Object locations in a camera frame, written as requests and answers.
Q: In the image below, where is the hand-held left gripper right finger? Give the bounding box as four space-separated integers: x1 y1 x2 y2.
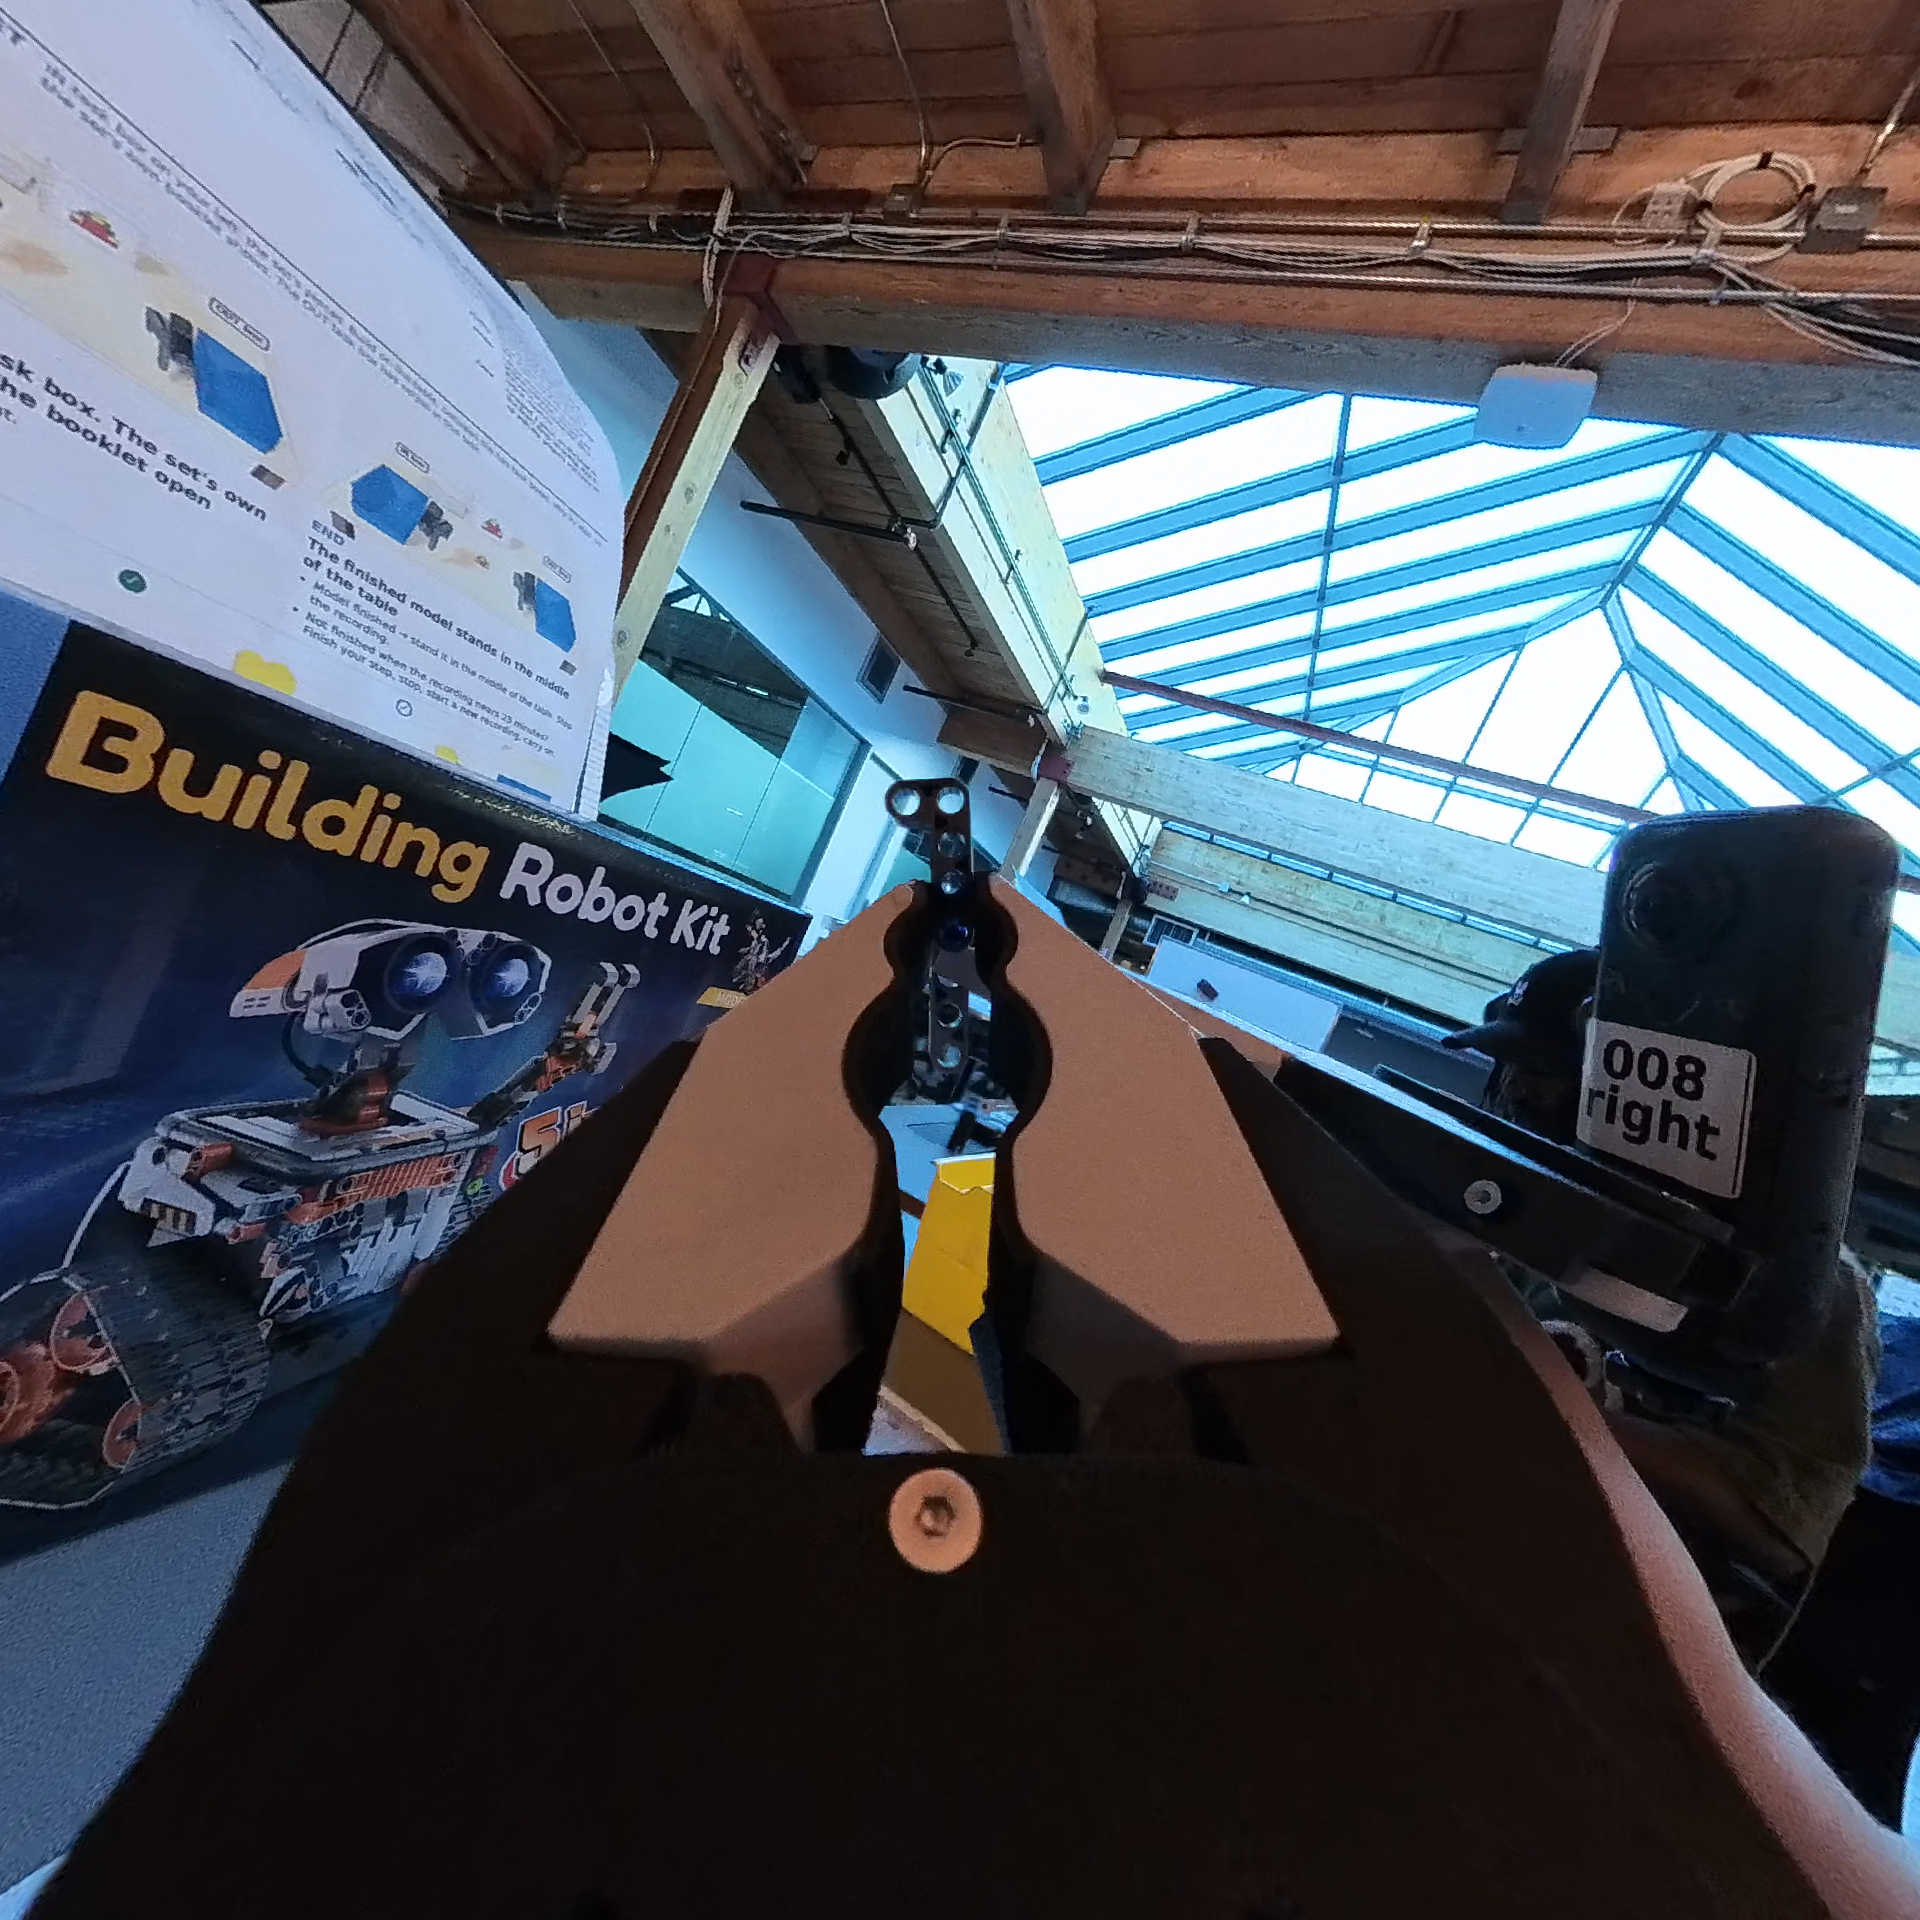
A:
984 877 1343 1454

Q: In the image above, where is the white ceiling box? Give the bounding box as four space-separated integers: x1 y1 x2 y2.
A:
1473 364 1601 450

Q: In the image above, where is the yellow storage bin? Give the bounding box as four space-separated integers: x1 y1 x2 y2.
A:
900 1151 1002 1356

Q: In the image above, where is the dark grey angled beam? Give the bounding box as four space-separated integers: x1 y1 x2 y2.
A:
882 776 1000 975

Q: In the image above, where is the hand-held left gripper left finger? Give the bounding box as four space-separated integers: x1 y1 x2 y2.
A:
547 881 921 1454

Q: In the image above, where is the person's right forearm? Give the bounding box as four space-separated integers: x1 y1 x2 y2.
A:
1447 1223 1920 1920

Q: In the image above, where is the grey desk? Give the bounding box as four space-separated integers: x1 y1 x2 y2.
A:
0 1439 1008 1920

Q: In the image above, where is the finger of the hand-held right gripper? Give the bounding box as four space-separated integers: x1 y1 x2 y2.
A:
1142 975 1291 1078

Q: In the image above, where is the blue toy box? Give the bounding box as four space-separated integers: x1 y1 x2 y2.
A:
0 592 816 1560

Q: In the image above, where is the white task sheet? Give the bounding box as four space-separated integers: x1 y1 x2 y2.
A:
0 0 626 822

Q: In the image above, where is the whiteboard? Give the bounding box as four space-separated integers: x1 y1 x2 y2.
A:
1148 937 1345 1055

